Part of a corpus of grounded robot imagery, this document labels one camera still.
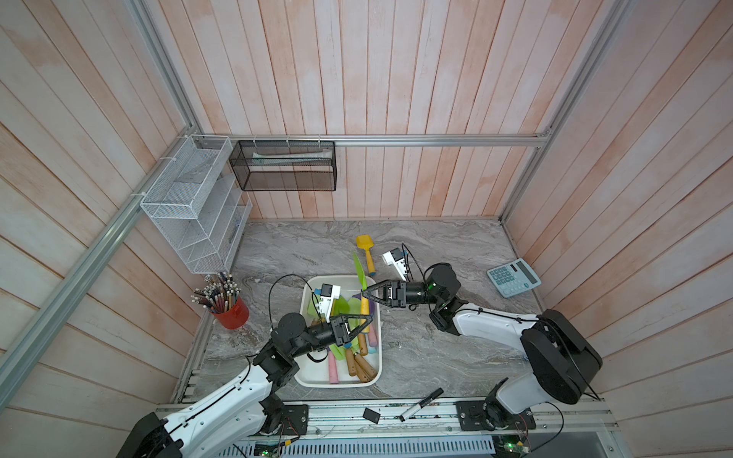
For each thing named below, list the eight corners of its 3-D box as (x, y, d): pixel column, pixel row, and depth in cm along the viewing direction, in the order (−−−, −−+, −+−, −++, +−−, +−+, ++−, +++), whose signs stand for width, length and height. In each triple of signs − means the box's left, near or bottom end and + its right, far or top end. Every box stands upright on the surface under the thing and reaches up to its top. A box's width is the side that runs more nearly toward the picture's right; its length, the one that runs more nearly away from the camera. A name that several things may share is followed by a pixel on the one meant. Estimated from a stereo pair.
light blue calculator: (505, 298, 99) (509, 293, 96) (486, 272, 106) (489, 267, 103) (538, 288, 102) (543, 282, 99) (517, 263, 109) (521, 257, 106)
